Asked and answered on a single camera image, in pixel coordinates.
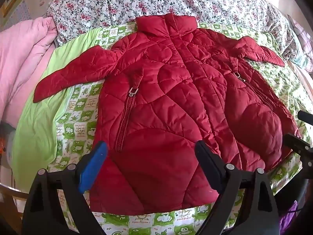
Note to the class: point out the wooden bed frame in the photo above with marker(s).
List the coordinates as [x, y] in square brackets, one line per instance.
[9, 200]

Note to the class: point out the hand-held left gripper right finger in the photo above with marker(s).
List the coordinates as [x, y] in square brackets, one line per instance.
[207, 162]

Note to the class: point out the green cartoon printed blanket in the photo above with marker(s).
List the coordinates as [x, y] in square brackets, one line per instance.
[78, 117]

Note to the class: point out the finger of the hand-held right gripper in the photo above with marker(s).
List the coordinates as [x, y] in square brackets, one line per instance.
[305, 116]
[297, 144]

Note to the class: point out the floral quilt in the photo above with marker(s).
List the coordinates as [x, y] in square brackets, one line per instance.
[127, 2]

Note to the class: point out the pink blanket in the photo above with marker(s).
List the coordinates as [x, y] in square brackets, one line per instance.
[22, 61]

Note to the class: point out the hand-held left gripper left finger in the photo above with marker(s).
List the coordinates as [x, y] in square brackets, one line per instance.
[94, 166]

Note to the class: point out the red quilted jacket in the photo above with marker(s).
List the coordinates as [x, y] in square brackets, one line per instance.
[171, 98]

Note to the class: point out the purple cloth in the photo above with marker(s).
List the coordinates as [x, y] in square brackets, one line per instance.
[289, 217]

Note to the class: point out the pastel plaid cloth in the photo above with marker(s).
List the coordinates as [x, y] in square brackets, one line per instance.
[302, 41]

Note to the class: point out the light green sheet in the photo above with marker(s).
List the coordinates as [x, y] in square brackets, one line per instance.
[36, 127]

